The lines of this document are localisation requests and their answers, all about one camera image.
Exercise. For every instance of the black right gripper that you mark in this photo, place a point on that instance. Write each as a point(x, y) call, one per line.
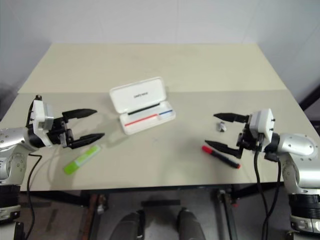
point(247, 140)

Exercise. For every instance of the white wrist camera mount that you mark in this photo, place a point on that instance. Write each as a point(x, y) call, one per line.
point(263, 123)
point(41, 115)

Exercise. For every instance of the black red-capped marker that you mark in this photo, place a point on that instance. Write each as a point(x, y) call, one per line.
point(221, 157)

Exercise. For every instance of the green highlighter pen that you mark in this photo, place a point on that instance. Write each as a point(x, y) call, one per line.
point(82, 156)

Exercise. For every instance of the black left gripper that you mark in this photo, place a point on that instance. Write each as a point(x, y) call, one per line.
point(58, 133)

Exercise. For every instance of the black marker pen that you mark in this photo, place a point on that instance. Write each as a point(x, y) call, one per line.
point(143, 109)

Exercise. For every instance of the dark rounded robot foot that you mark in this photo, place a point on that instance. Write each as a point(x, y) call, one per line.
point(131, 225)
point(191, 223)

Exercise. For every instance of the white open pencil case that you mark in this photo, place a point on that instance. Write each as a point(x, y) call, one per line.
point(141, 105)

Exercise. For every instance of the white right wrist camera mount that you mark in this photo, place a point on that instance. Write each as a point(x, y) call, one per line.
point(263, 123)

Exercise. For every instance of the black metal table frame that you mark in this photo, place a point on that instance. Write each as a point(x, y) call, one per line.
point(160, 197)

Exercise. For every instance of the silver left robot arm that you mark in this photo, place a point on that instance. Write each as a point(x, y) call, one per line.
point(11, 140)

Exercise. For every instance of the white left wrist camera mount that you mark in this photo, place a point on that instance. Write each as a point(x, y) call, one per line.
point(41, 115)

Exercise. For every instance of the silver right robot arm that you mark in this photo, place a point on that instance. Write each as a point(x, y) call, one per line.
point(297, 147)

